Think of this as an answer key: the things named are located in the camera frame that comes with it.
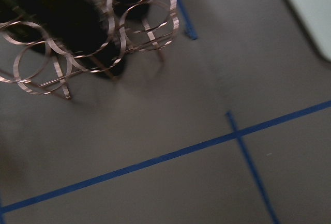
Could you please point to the cream serving tray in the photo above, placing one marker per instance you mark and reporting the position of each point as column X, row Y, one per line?
column 314, row 17

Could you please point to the dark glass bottle front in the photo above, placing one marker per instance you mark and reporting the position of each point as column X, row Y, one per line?
column 82, row 29

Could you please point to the copper wire bottle rack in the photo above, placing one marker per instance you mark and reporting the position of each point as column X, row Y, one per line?
column 41, row 68

